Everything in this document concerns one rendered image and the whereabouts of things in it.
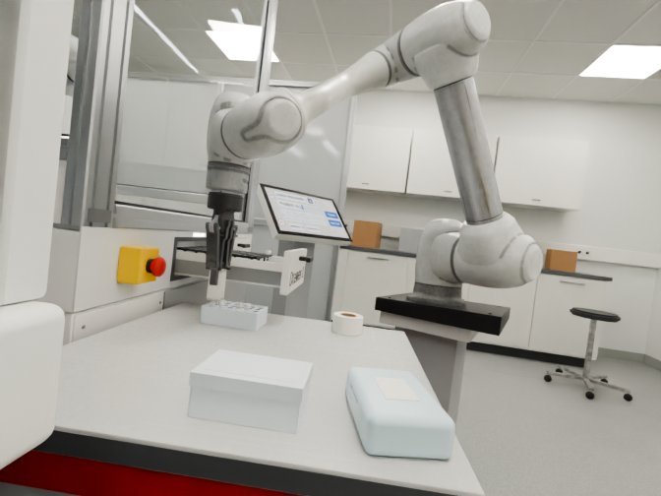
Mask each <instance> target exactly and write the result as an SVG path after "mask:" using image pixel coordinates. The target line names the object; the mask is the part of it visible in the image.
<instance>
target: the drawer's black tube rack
mask: <svg viewBox="0 0 661 496"><path fill-rule="evenodd" d="M177 250H183V251H185V252H186V251H192V252H195V253H198V252H201V253H205V254H206V250H207V246H190V247H177ZM257 255H263V253H255V252H247V251H239V250H233V253H232V257H234V258H236V257H240V258H248V259H250V257H251V256H257ZM250 260H253V259H250Z"/></svg>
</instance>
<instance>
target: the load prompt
mask: <svg viewBox="0 0 661 496"><path fill-rule="evenodd" d="M273 192H274V195H275V197H276V198H278V199H283V200H289V201H294V202H299V203H304V204H309V205H315V206H318V205H319V204H318V201H317V199H314V198H309V197H304V196H299V195H294V194H289V193H285V192H280V191H275V190H273Z"/></svg>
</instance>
